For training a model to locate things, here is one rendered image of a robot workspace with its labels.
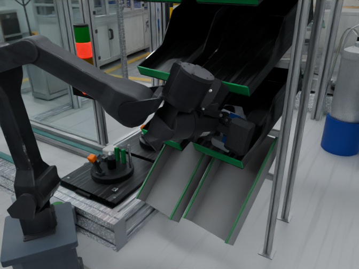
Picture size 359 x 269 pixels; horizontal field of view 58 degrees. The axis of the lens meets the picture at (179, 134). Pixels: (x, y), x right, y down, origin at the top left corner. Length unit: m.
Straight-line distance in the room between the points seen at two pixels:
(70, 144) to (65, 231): 0.66
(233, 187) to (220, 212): 0.07
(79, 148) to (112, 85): 0.83
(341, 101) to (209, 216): 0.83
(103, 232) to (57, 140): 0.58
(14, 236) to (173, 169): 0.41
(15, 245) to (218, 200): 0.46
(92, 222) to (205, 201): 0.34
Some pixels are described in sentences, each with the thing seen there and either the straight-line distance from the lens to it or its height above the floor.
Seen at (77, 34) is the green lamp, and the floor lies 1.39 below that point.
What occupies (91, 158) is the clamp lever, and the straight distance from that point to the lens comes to 1.00.
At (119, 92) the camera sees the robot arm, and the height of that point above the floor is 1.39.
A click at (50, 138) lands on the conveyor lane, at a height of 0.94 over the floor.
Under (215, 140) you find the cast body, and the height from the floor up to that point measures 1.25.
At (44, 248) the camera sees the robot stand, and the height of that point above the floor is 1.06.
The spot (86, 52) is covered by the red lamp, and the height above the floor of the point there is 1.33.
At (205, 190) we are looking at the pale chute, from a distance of 0.85.
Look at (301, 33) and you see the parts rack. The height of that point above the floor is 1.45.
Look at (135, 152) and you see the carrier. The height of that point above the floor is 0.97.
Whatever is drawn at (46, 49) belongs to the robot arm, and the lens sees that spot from 0.56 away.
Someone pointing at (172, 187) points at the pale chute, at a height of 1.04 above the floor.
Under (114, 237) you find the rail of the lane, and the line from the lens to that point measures 0.94.
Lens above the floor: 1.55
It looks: 26 degrees down
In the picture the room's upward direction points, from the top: 1 degrees counter-clockwise
